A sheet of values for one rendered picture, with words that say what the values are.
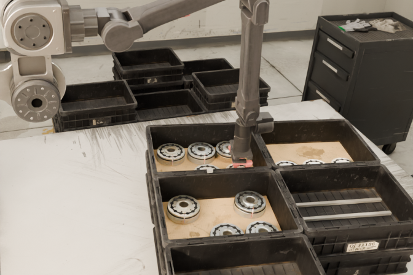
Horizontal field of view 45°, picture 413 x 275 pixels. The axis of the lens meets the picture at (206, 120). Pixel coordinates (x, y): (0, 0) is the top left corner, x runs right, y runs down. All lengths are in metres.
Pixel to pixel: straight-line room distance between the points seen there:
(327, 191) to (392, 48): 1.52
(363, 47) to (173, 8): 1.86
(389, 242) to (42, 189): 1.20
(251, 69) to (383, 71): 1.79
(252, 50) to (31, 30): 0.60
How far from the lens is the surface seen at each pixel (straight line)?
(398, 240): 1.64
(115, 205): 1.82
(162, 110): 3.01
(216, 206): 1.63
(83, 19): 1.24
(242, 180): 1.64
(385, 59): 3.14
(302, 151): 1.96
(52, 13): 1.21
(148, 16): 1.27
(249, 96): 1.53
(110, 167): 2.00
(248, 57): 1.45
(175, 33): 4.80
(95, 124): 2.66
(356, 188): 1.84
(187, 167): 1.79
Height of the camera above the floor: 1.89
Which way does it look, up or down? 31 degrees down
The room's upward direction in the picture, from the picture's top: 5 degrees clockwise
